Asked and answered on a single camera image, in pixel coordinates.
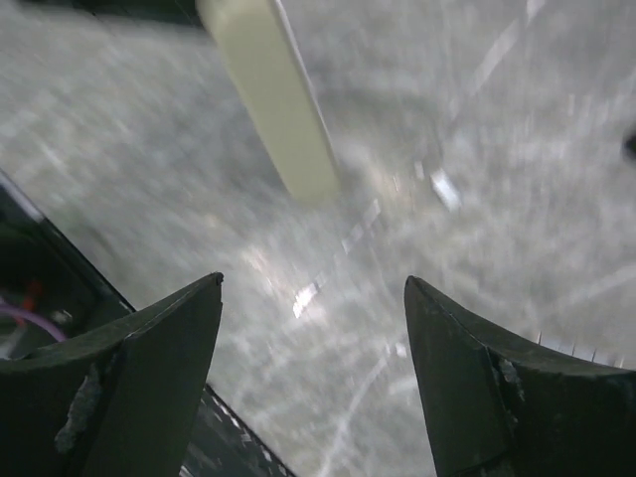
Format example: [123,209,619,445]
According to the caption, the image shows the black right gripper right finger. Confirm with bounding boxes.
[403,276,635,476]

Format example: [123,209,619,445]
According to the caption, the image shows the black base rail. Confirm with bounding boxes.
[1,178,289,476]

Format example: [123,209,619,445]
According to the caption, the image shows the strip of staples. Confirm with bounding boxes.
[430,169,461,211]

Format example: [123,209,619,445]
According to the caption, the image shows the black perforated music stand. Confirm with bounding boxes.
[622,127,636,163]

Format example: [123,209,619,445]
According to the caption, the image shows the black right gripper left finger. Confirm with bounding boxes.
[1,273,223,476]

